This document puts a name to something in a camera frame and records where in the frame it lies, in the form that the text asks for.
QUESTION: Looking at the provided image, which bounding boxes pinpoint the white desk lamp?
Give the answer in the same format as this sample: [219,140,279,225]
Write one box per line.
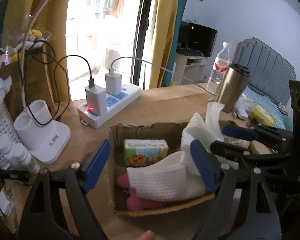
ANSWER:
[14,0,71,164]

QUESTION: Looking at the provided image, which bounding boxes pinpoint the brown cardboard box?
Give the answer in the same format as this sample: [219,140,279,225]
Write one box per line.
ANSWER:
[107,119,241,217]

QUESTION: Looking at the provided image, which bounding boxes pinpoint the white charger with black cable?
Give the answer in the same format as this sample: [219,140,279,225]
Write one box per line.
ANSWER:
[85,79,107,116]

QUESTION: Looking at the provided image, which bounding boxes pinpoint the white perforated basket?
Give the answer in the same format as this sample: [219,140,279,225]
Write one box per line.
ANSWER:
[0,103,21,170]

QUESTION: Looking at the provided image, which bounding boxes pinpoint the plush toys in bag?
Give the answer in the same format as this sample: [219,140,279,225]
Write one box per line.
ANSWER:
[0,28,52,71]

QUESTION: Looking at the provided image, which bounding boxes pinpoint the white towel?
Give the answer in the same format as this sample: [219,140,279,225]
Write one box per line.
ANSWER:
[127,102,224,202]

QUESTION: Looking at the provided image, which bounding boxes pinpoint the white pill bottle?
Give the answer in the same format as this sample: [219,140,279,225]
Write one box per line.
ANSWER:
[13,143,40,174]
[0,134,17,167]

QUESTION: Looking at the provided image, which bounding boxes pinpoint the steel travel tumbler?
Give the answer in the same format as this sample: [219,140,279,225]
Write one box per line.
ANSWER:
[217,63,251,113]

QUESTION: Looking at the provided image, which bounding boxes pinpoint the grey bed headboard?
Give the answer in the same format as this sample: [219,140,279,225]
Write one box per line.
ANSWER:
[232,37,296,106]

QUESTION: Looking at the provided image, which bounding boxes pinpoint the small tissue pack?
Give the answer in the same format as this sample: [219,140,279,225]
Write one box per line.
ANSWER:
[123,139,168,167]

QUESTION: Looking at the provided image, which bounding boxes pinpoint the yellow tissue pack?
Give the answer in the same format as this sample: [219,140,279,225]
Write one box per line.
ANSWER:
[248,103,275,127]

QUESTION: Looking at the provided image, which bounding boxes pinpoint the white power strip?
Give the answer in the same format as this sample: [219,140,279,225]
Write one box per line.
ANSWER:
[77,84,141,128]

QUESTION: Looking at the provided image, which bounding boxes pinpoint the clear water bottle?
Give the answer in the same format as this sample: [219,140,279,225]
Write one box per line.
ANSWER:
[206,42,231,95]

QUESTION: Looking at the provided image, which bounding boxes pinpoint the person's left hand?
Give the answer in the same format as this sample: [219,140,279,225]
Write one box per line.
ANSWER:
[135,230,155,240]

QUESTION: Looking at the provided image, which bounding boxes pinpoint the white lidded container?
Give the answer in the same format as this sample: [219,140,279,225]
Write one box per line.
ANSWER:
[235,94,256,111]

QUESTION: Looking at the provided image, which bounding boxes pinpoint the pink soft pouch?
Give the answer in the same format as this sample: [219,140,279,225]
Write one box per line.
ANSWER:
[116,173,171,211]

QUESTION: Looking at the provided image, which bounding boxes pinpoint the black monitor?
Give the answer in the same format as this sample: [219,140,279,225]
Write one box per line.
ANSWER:
[176,21,218,57]

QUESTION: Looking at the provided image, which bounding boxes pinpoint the white tv stand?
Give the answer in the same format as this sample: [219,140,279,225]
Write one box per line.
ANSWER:
[171,53,207,86]

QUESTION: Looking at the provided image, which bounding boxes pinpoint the blue patterned bedsheet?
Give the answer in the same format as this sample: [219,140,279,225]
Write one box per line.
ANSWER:
[243,87,293,131]

